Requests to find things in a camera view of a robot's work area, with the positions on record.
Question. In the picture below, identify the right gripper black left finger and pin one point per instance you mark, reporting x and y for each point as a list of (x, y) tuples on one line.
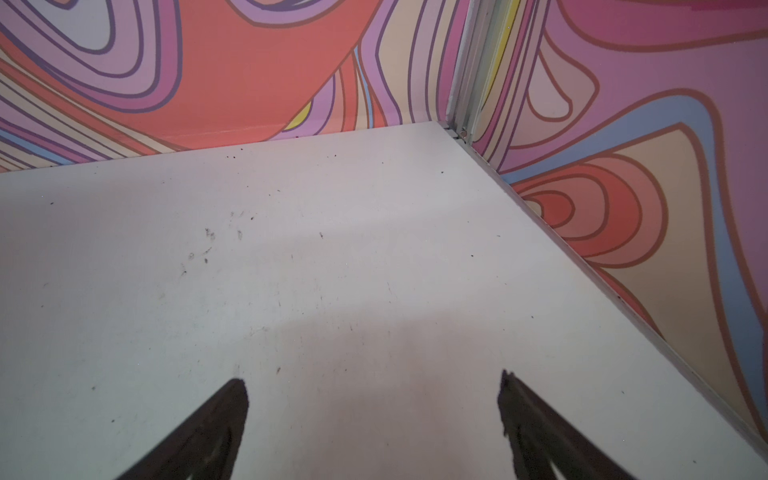
[(203, 446)]

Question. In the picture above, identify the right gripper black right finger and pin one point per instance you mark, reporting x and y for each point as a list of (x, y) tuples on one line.
[(544, 444)]

